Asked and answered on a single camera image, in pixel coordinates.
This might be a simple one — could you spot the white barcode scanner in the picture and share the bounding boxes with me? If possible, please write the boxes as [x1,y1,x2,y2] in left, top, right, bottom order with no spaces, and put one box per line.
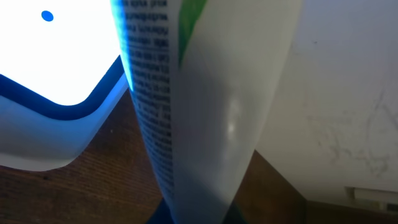
[1,0,127,171]

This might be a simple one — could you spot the white cream tube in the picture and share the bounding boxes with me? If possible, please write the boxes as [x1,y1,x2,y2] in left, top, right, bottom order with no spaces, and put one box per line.
[111,0,302,223]

